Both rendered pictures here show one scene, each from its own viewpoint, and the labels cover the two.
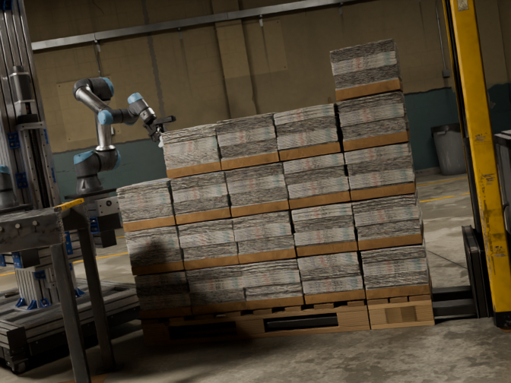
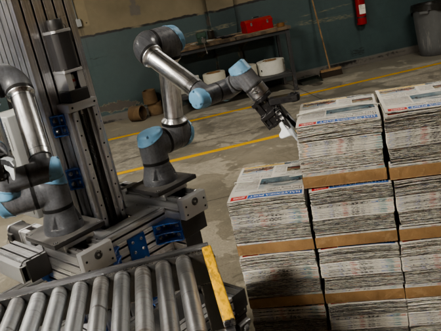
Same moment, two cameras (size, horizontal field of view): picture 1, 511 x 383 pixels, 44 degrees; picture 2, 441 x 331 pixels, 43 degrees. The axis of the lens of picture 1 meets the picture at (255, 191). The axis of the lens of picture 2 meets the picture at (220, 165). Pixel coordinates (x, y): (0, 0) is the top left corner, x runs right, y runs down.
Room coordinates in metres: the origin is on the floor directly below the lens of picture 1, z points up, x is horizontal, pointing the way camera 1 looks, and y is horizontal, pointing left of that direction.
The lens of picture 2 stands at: (1.28, 0.75, 1.55)
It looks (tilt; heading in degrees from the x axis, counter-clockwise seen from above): 17 degrees down; 358
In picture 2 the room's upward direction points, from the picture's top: 12 degrees counter-clockwise
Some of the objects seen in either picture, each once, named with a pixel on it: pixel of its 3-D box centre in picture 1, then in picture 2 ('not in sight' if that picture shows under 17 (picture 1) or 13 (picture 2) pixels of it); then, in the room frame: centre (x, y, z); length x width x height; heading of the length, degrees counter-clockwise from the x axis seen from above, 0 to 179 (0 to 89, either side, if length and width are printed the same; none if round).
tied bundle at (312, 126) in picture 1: (314, 131); not in sight; (3.07, -0.33, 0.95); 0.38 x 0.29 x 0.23; 162
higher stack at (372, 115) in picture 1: (384, 183); not in sight; (2.99, -0.61, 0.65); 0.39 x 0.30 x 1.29; 164
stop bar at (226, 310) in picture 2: (70, 204); (216, 280); (2.65, 0.78, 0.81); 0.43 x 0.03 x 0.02; 3
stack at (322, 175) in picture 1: (248, 248); (398, 263); (3.19, 0.08, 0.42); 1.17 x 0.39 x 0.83; 74
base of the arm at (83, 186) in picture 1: (88, 183); (158, 170); (3.63, 0.94, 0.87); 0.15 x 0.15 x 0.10
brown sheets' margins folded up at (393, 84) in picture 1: (385, 187); not in sight; (2.99, -0.61, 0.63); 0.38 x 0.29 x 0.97; 164
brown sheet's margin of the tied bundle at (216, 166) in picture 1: (198, 169); (344, 170); (3.14, 0.26, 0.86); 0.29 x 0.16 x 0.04; 73
